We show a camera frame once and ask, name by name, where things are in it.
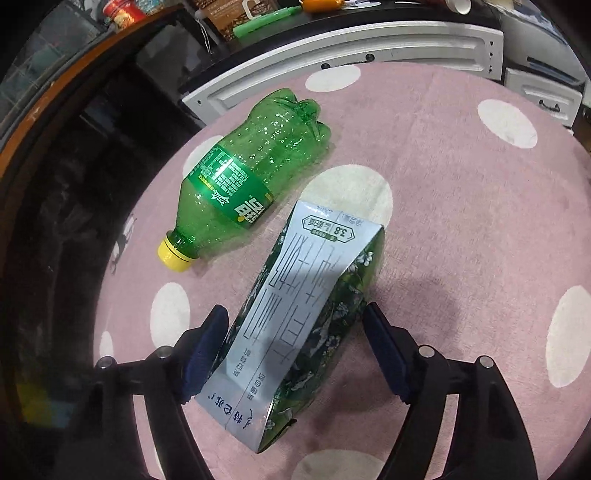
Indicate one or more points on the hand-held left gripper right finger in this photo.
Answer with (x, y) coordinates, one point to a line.
(387, 357)

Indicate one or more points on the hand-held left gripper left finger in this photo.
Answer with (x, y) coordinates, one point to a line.
(203, 357)

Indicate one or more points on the green and silver milk carton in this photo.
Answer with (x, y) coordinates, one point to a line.
(295, 323)

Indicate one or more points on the pink polka dot tablecloth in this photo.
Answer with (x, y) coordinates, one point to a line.
(461, 207)

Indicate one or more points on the green plastic bottle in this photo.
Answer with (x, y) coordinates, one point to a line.
(240, 175)

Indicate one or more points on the white lower cabinet drawers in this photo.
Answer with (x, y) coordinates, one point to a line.
(540, 92)

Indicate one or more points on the curved wooden counter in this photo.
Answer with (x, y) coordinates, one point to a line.
(55, 85)

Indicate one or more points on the brown coffee box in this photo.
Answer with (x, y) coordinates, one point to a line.
(231, 18)

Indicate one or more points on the green marker pen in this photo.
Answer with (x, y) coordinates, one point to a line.
(265, 22)

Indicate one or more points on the red snack cup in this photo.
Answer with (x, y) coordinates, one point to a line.
(123, 11)

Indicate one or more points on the orange plastic tool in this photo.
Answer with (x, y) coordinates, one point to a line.
(323, 4)

